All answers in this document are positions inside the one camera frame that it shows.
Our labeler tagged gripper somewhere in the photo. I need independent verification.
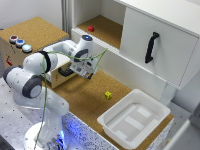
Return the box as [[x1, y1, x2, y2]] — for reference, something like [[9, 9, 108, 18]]
[[70, 55, 97, 80]]

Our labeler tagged wooden drawer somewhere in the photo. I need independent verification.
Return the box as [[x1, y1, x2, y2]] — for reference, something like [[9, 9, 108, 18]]
[[42, 40, 81, 90]]

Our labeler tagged wooden drawer box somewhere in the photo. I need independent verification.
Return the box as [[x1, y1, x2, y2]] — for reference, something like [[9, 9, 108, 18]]
[[0, 16, 71, 88]]

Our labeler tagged yellow block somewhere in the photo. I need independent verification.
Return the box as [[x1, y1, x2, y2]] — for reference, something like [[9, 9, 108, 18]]
[[104, 91, 113, 100]]

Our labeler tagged pink block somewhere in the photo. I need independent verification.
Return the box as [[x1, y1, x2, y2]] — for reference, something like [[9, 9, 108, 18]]
[[87, 25, 95, 33]]

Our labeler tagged white cabinet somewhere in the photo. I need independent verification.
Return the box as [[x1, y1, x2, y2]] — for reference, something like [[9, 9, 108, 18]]
[[70, 0, 200, 107]]

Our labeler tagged green button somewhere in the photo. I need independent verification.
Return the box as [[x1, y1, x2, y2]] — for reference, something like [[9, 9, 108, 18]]
[[21, 43, 34, 54]]

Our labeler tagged white plastic box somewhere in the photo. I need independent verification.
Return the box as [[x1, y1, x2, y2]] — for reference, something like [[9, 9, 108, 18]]
[[96, 88, 172, 150]]

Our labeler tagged red button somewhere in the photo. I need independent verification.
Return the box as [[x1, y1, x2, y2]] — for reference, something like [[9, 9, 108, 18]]
[[9, 35, 19, 45]]

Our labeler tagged white sliding door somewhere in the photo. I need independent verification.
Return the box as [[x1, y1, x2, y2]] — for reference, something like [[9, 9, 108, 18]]
[[118, 6, 200, 91]]

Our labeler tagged black drawer handle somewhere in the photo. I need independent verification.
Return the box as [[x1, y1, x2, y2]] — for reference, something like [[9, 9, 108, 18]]
[[59, 68, 76, 78]]

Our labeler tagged green cable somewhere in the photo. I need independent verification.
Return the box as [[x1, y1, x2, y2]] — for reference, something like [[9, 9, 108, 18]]
[[33, 48, 109, 150]]

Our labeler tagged black door handle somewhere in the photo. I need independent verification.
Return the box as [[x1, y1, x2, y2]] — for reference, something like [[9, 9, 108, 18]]
[[144, 31, 161, 65]]

